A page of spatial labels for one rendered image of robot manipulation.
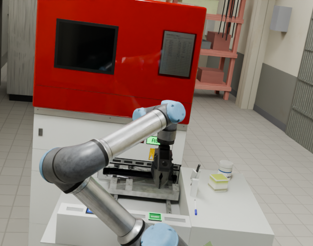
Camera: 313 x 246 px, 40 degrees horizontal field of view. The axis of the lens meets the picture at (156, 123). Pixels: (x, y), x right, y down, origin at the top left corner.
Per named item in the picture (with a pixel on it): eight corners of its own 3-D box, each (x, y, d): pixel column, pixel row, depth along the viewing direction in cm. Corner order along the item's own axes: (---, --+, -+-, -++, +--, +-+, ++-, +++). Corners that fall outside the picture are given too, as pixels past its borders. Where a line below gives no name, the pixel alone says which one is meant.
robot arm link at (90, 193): (157, 270, 147) (45, 166, 127) (133, 263, 159) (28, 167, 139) (174, 240, 153) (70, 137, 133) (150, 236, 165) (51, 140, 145)
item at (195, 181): (188, 190, 206) (192, 165, 203) (196, 191, 207) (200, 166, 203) (189, 196, 201) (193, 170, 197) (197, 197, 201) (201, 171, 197)
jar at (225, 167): (216, 175, 229) (219, 158, 226) (228, 176, 229) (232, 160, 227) (218, 180, 222) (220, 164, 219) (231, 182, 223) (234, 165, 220)
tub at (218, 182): (206, 186, 214) (209, 174, 212) (219, 185, 217) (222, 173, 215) (214, 193, 208) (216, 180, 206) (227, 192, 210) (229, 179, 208)
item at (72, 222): (58, 231, 185) (60, 202, 181) (184, 243, 188) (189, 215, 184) (54, 243, 176) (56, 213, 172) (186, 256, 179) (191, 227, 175)
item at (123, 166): (97, 176, 236) (99, 161, 233) (176, 185, 238) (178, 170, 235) (97, 178, 234) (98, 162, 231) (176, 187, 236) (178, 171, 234)
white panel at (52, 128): (31, 173, 236) (35, 103, 225) (177, 188, 241) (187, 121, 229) (30, 174, 234) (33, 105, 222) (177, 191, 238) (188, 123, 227)
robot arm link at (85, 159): (62, 154, 119) (180, 92, 148) (47, 156, 128) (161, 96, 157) (79, 191, 121) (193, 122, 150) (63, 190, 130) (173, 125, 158)
